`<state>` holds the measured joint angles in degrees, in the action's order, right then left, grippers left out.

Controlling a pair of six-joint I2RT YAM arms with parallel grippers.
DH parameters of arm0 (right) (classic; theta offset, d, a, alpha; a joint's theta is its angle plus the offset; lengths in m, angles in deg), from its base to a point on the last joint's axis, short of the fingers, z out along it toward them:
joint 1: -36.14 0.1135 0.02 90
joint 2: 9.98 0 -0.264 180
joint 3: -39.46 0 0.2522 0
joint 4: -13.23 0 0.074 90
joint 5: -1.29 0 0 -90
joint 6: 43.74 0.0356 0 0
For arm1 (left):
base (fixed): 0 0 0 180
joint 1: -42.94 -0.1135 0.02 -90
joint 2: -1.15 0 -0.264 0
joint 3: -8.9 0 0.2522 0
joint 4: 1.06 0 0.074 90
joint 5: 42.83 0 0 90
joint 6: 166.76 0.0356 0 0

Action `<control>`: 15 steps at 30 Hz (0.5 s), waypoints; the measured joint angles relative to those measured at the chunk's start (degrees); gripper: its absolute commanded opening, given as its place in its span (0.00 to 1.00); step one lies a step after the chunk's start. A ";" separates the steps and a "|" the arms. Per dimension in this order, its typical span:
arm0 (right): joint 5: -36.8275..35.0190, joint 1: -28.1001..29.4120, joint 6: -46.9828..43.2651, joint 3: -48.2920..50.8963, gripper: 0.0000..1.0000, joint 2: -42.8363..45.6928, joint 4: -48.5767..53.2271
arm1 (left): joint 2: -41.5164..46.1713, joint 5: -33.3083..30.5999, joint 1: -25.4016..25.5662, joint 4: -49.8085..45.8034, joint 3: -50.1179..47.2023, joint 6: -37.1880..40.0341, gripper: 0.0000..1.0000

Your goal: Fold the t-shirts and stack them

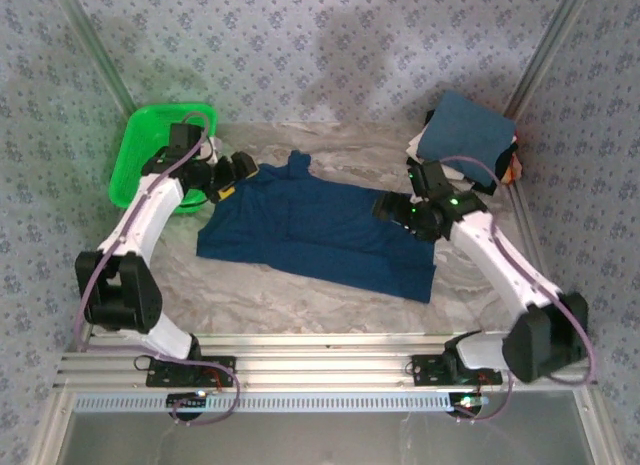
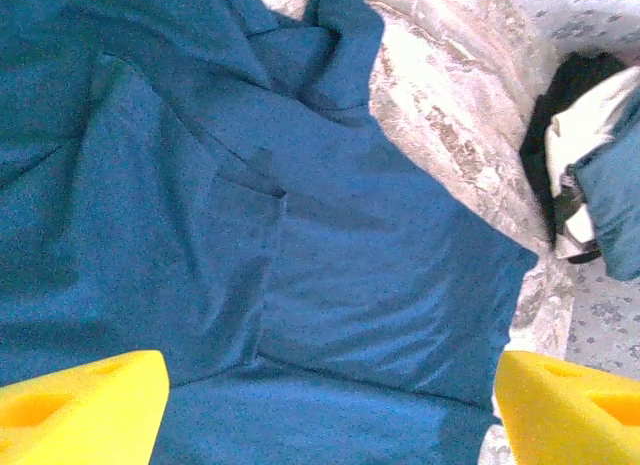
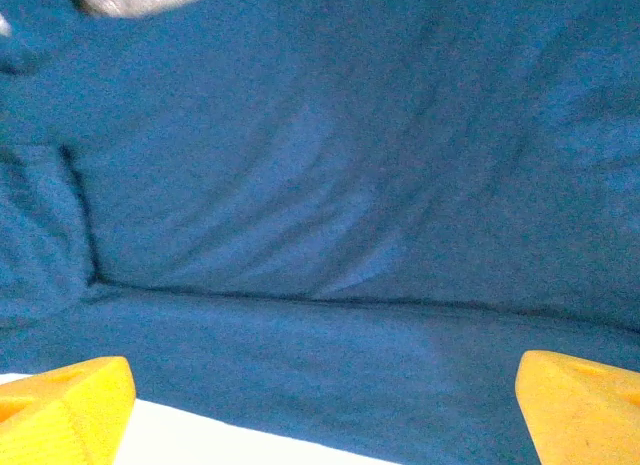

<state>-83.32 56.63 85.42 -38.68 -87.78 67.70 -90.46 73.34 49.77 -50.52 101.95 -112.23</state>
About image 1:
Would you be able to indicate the dark blue printed t-shirt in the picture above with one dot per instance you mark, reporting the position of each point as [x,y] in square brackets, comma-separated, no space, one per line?
[325,235]

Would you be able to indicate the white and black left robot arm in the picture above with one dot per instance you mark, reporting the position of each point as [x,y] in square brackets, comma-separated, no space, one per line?
[145,215]

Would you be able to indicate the folded white t-shirt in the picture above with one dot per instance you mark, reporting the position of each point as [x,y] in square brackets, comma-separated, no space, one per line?
[460,175]

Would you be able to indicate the green plastic mesh basket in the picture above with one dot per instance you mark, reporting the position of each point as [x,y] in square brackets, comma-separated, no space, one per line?
[135,150]

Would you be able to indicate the folded black t-shirt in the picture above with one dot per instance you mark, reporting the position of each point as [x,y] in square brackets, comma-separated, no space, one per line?
[500,171]

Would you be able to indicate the folded steel blue t-shirt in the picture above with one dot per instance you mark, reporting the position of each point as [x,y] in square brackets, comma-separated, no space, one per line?
[465,130]

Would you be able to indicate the folded red orange t-shirt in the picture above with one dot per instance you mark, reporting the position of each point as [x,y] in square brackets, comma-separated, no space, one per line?
[515,172]

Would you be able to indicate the black controller board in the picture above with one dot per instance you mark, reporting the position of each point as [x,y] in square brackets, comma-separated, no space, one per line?
[185,399]
[467,401]

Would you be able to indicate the grey metal panel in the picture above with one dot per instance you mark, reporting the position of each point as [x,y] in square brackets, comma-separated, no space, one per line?
[325,440]

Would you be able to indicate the aluminium side rail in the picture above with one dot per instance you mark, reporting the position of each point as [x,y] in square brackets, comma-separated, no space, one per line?
[531,245]
[89,342]

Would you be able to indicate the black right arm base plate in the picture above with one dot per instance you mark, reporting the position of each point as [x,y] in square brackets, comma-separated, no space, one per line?
[425,372]

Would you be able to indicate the aluminium frame post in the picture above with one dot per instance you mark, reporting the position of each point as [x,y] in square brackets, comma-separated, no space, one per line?
[548,45]
[104,55]

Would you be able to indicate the aluminium mounting rail frame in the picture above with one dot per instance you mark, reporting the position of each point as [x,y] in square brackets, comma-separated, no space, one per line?
[325,365]

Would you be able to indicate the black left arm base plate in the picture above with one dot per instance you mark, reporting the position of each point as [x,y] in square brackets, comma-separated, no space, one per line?
[160,377]

